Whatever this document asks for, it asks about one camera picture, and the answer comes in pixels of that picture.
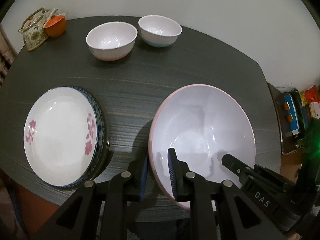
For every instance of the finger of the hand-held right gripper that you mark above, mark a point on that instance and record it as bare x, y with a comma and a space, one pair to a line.
235, 165

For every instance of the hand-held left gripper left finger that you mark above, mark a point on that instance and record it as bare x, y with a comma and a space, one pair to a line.
142, 180

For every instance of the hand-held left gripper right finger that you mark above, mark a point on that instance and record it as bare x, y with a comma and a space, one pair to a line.
172, 175

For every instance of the large blue floral plate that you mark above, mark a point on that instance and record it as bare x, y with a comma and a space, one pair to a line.
107, 140

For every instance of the large pink bowl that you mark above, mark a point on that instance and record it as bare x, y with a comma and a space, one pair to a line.
200, 120

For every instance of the white plate pink flowers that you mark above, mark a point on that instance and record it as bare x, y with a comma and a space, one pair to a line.
57, 135

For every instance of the white bowl blue base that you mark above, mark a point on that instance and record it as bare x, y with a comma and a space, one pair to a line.
160, 33

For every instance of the white bowl pink base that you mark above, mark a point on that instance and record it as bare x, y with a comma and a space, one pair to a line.
111, 40

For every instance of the wooden side stand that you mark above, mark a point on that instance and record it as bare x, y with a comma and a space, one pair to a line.
277, 110

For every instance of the blue box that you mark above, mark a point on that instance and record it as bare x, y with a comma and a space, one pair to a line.
291, 115

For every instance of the red packet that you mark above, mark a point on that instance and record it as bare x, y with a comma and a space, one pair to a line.
312, 96

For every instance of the orange lidded cup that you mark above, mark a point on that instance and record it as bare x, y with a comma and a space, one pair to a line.
57, 27

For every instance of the floral ceramic teapot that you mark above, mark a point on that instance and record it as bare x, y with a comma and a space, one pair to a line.
33, 36

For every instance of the patterned beige curtain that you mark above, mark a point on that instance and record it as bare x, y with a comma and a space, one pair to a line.
5, 57

